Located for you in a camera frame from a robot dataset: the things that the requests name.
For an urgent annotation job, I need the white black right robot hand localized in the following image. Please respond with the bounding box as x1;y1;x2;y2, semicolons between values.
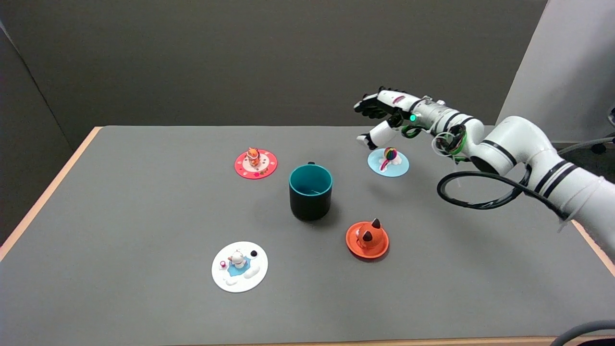
354;87;423;150

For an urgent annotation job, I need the sky blue cup lid rainbow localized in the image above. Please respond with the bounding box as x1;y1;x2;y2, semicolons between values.
368;147;410;178

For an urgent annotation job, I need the orange fox cup lid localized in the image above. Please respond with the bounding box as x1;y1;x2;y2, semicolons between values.
345;218;390;260

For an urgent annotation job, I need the red cup lid orange figure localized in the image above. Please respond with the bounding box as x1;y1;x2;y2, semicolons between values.
234;148;278;180

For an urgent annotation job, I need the white cup lid cat figure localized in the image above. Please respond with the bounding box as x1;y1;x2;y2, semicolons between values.
211;241;269;293

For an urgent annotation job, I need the black mug teal inside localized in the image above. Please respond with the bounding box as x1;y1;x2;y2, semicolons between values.
289;162;333;222

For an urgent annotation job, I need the green red wire bundle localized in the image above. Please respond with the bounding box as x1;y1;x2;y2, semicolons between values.
431;124;469;162

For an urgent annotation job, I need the thick black looping cable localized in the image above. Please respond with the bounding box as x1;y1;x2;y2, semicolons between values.
437;164;573;222

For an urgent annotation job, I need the thick grey cable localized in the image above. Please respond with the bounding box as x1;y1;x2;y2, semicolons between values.
550;320;615;346

